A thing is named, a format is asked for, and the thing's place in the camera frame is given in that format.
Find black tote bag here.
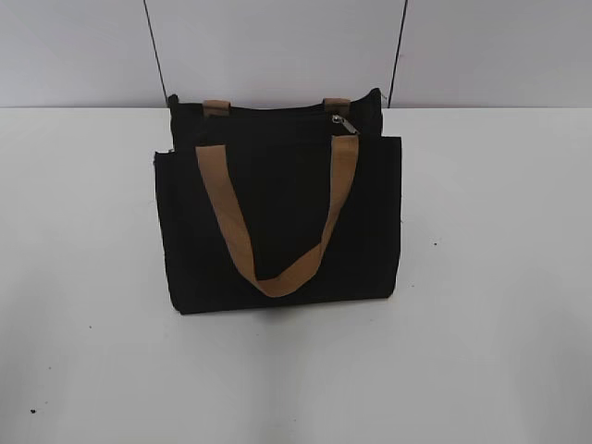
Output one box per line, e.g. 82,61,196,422
154,89,401,315

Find silver zipper pull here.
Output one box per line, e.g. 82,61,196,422
330,115,360,137

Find tan front bag handle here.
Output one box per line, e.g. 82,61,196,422
195,135,359,298

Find tan bag handle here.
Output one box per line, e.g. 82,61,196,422
195,135,359,298
203,98,352,117

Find tan rear bag handle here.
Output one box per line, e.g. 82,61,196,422
203,98,352,117

